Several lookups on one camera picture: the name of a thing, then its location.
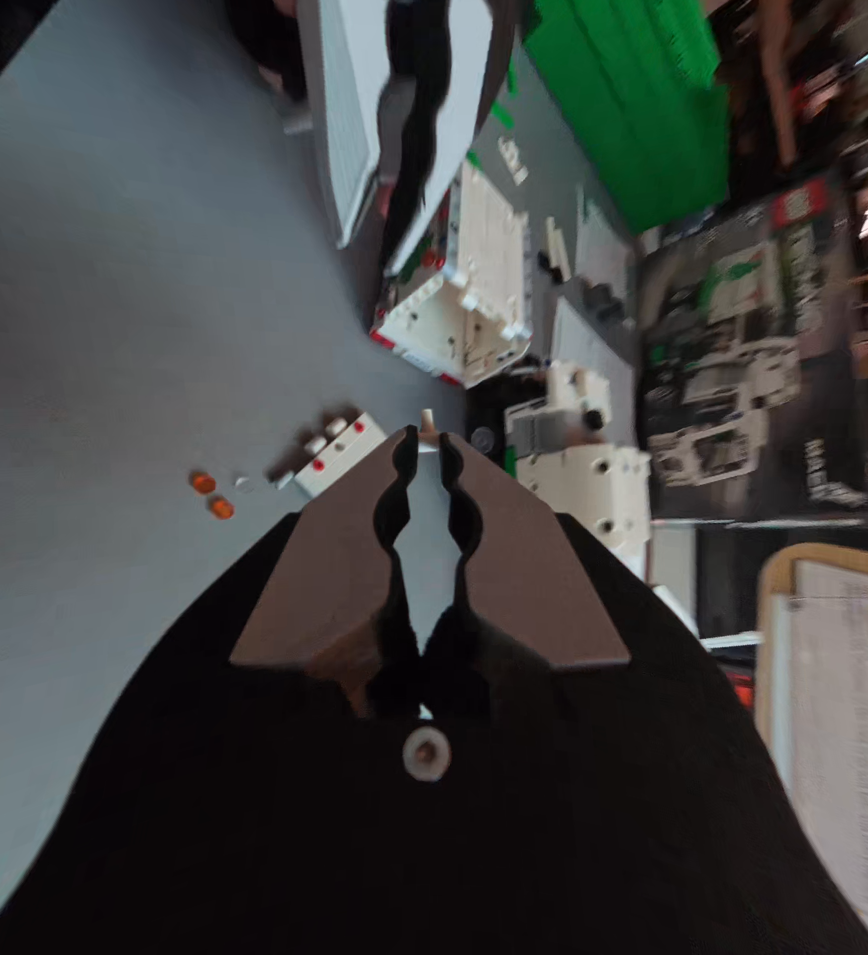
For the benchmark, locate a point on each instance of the dark grey lego pieces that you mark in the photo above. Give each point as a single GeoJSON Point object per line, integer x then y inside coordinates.
{"type": "Point", "coordinates": [604, 300]}

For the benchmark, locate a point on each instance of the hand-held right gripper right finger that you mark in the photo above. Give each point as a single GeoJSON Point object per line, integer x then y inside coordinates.
{"type": "Point", "coordinates": [538, 589]}

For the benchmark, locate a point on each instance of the white lego truck build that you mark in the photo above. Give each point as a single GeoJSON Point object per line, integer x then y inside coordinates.
{"type": "Point", "coordinates": [590, 477]}

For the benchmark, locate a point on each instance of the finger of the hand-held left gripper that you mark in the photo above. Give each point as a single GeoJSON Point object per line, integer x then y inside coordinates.
{"type": "Point", "coordinates": [344, 97]}
{"type": "Point", "coordinates": [467, 67]}

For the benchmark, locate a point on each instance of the dark lego set box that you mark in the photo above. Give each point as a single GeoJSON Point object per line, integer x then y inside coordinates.
{"type": "Point", "coordinates": [777, 373]}

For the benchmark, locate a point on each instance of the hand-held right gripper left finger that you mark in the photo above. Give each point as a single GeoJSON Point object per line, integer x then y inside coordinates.
{"type": "Point", "coordinates": [314, 582]}

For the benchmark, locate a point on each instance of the green plastic bin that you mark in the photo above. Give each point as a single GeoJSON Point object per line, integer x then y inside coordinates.
{"type": "Point", "coordinates": [628, 97]}

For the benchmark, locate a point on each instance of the small white lego plate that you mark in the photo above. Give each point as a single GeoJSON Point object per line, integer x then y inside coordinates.
{"type": "Point", "coordinates": [559, 250]}

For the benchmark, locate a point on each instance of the white lego brick red studs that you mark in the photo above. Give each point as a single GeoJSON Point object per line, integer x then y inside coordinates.
{"type": "Point", "coordinates": [344, 451]}

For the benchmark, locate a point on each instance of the instruction sheet on stand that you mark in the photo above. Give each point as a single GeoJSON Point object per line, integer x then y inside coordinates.
{"type": "Point", "coordinates": [773, 589]}

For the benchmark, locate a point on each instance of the orange round lego stud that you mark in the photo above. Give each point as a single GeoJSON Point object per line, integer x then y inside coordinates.
{"type": "Point", "coordinates": [202, 481]}
{"type": "Point", "coordinates": [221, 508]}

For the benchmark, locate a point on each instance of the clear round lego stud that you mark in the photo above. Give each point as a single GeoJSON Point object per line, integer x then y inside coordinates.
{"type": "Point", "coordinates": [244, 485]}

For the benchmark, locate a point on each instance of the long white lego assembly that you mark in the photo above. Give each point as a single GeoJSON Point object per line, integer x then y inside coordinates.
{"type": "Point", "coordinates": [490, 254]}

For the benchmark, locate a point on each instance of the small tan lego piece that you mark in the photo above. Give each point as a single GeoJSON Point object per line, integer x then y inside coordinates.
{"type": "Point", "coordinates": [427, 427]}

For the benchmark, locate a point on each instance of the printed instruction sheet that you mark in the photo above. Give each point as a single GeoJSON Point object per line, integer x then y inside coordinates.
{"type": "Point", "coordinates": [837, 709]}

